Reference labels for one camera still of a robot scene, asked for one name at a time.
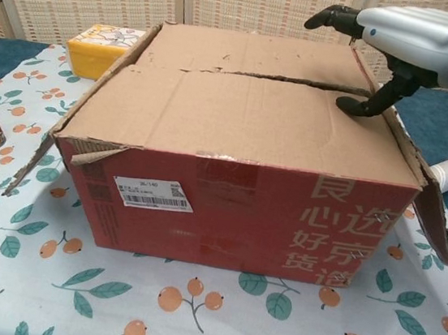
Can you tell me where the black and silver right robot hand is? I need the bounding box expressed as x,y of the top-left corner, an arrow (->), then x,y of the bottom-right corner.
294,0 -> 448,130

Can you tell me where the red cardboard box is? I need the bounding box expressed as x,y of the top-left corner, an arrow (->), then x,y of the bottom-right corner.
0,3 -> 448,302

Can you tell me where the orange cartoon tissue pack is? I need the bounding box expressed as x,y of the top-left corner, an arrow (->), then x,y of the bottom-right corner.
63,20 -> 148,85

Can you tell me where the floral light blue tablecloth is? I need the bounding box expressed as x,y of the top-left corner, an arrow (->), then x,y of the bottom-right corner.
0,37 -> 448,335

